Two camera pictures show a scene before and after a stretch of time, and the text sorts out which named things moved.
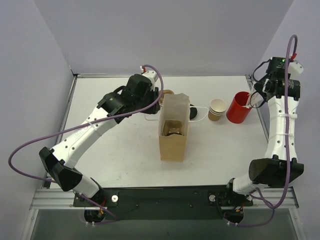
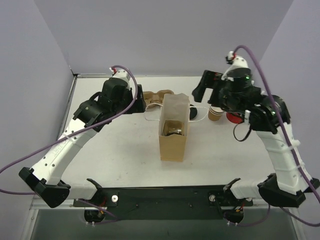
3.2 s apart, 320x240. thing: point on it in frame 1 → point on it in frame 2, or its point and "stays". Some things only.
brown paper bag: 173,125 stays
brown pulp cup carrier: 173,126 stays
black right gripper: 259,86 → 215,90
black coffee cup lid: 173,133 stays
